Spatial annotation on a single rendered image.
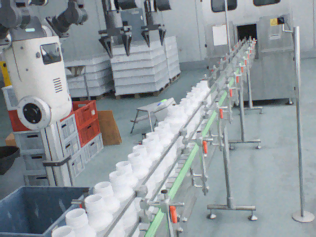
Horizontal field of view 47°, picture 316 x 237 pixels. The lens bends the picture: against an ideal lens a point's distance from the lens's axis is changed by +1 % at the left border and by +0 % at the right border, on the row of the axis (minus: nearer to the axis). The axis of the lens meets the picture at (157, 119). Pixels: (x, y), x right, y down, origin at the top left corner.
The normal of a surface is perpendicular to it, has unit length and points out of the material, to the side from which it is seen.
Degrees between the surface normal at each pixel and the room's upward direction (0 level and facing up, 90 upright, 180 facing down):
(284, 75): 90
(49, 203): 90
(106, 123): 103
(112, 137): 98
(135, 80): 90
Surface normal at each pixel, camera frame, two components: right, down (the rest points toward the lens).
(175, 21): -0.29, 0.28
